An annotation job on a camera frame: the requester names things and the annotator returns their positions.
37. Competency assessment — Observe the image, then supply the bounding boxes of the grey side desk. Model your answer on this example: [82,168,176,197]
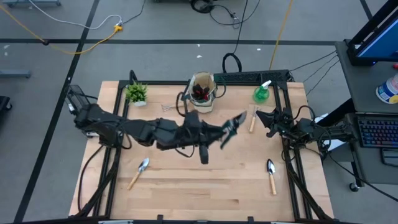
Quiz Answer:
[334,40,398,185]

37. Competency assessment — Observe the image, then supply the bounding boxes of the black looped floor cable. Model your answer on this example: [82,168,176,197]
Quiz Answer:
[221,0,249,74]

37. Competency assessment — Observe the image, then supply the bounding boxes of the red black gardening glove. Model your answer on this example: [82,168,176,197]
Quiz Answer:
[192,83,210,102]

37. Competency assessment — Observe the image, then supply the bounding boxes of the black vented control box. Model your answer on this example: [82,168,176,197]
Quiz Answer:
[64,84,91,115]

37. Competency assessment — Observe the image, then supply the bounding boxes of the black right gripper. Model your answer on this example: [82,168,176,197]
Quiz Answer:
[255,107,297,138]

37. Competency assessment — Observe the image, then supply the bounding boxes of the black backlit keyboard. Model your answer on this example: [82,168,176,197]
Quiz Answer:
[356,113,398,149]

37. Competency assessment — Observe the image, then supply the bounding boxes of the pointed blade wooden handle trowel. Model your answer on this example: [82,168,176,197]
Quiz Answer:
[266,158,278,196]

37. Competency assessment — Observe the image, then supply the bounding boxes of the black monitor blue screen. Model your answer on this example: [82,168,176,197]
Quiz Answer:
[345,0,398,67]

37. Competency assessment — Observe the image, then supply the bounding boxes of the thin black cable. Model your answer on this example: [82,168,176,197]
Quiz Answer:
[289,50,338,73]
[303,55,340,96]

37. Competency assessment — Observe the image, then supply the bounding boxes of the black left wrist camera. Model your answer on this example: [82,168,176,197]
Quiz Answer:
[185,118,202,138]

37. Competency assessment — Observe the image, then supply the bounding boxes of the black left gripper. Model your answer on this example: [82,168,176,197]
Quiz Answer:
[183,110,233,165]

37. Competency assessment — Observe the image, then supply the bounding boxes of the wooden handle hand rake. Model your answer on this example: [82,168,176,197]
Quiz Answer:
[160,103,185,113]

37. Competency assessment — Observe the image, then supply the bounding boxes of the black cable bundle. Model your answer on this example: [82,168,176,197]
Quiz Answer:
[189,0,241,26]

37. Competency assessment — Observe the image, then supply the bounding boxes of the green handle pruning shears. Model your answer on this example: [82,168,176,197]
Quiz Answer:
[220,110,248,150]

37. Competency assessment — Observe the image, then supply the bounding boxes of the green spray bottle white head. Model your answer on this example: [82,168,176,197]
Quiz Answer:
[252,80,272,105]

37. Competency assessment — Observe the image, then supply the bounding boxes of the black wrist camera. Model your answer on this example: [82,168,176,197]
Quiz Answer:
[185,118,202,138]
[281,115,295,131]

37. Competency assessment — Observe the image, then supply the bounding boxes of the green plant white pot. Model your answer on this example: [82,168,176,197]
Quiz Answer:
[124,81,149,108]

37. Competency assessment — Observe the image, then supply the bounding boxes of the wooden rolling pin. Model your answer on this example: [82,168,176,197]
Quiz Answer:
[126,157,150,191]

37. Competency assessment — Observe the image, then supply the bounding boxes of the white floor cable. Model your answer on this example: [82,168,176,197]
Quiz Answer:
[27,0,124,30]

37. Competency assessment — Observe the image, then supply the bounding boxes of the cream gardening bag green trim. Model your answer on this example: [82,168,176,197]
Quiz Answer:
[182,71,226,114]

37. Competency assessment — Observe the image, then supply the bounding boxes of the white wipes canister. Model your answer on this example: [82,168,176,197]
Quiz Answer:
[375,73,398,105]

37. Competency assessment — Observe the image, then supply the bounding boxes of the thick yellow hanging cable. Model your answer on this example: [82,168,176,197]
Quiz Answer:
[268,0,295,71]

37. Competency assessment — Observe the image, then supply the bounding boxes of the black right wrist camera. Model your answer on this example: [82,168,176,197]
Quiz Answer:
[281,115,295,131]

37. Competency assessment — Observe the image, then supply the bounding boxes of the yellow floor extension cable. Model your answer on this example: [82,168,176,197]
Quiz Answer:
[0,4,124,55]

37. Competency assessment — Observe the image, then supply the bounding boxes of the black perforated metal box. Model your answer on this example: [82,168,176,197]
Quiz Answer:
[213,69,292,85]

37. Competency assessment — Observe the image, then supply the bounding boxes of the grey metal floor bar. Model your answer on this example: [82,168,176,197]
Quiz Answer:
[0,69,32,79]

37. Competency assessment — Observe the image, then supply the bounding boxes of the wooden handle hand weeder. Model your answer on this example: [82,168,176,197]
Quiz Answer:
[248,105,260,133]

